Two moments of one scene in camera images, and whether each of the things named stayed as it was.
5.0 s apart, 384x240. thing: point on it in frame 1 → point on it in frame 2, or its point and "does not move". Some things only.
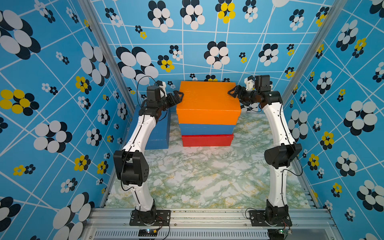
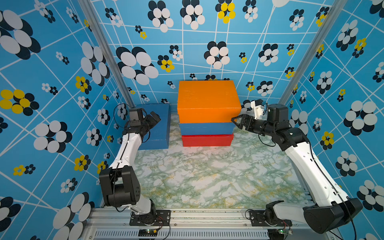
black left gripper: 173,103 → 152,122
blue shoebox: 160,137 does not move
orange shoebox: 207,103 does not move
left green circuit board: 147,232 does not move
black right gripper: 237,89 → 250,119
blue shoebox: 192,129 does not move
